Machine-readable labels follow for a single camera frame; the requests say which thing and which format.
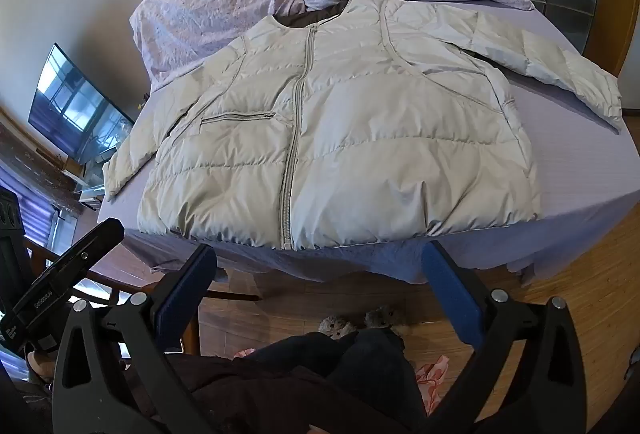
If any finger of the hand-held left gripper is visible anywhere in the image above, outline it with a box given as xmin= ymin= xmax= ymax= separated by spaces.
xmin=12 ymin=218 xmax=126 ymax=341

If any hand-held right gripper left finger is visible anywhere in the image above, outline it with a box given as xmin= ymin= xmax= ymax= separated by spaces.
xmin=52 ymin=244 xmax=218 ymax=434

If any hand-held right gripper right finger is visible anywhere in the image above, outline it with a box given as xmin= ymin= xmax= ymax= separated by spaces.
xmin=422 ymin=240 xmax=586 ymax=434

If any white duvet cloth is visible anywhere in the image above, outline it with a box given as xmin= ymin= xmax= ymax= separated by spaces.
xmin=102 ymin=0 xmax=625 ymax=251

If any dark wooden chair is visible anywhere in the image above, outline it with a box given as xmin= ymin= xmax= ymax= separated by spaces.
xmin=22 ymin=234 xmax=262 ymax=356

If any blue striped curtain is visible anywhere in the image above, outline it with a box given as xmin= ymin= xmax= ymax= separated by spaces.
xmin=0 ymin=161 xmax=56 ymax=247

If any fuzzy grey slipper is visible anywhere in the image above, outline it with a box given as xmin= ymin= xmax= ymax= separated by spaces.
xmin=364 ymin=306 xmax=411 ymax=337
xmin=319 ymin=314 xmax=359 ymax=340

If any television cabinet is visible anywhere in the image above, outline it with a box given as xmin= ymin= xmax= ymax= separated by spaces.
xmin=65 ymin=159 xmax=108 ymax=215

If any pink patterned cloth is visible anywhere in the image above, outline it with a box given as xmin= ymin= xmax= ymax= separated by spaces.
xmin=415 ymin=356 xmax=453 ymax=402

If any flat screen television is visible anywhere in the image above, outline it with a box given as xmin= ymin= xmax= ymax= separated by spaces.
xmin=27 ymin=43 xmax=135 ymax=165

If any bed with purple sheet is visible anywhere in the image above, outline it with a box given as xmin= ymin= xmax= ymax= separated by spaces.
xmin=96 ymin=0 xmax=640 ymax=287

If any orange wooden door frame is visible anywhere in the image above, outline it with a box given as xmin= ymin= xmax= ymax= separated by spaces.
xmin=580 ymin=0 xmax=640 ymax=117

